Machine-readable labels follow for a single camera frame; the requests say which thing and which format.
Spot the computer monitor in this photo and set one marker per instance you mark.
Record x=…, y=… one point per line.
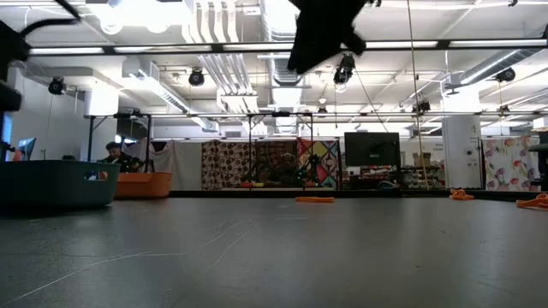
x=26, y=147

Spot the blue background object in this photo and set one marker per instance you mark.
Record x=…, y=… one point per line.
x=387, y=186

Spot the floral curtain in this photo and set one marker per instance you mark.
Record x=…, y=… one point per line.
x=509, y=158

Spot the orange plastic basket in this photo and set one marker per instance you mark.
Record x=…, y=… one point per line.
x=143, y=185

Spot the background black robot arm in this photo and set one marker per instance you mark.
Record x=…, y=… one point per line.
x=310, y=169

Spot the cardboard box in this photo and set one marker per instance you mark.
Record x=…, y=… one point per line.
x=421, y=160

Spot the silver ventilation duct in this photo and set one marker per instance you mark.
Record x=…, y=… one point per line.
x=278, y=77

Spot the dark red patterned cloth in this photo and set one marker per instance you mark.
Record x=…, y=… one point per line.
x=267, y=147

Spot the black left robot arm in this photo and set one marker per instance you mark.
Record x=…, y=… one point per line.
x=8, y=47

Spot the brown circle-patterned cloth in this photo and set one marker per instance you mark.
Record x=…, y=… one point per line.
x=222, y=164

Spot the black background station frame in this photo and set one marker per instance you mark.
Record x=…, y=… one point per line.
x=90, y=141
x=250, y=145

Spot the white pillar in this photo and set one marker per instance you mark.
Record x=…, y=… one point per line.
x=460, y=145

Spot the person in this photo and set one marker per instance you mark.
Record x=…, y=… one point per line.
x=117, y=158
x=287, y=167

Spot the black metal table frame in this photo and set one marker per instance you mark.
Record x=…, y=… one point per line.
x=364, y=193

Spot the slate blue plastic basket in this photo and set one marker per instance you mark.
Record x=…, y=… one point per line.
x=51, y=184

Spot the black overhead light bar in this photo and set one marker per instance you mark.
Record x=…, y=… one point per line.
x=216, y=47

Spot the white cloth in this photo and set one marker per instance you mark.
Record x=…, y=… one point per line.
x=164, y=160

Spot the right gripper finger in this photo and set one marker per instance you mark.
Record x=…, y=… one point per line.
x=319, y=53
x=299, y=53

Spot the black wall screen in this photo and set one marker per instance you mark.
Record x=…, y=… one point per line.
x=372, y=149

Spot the colourful quilt cloth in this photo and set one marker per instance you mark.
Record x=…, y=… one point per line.
x=323, y=156

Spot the storage shelf with goods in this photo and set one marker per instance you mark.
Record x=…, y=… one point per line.
x=411, y=177

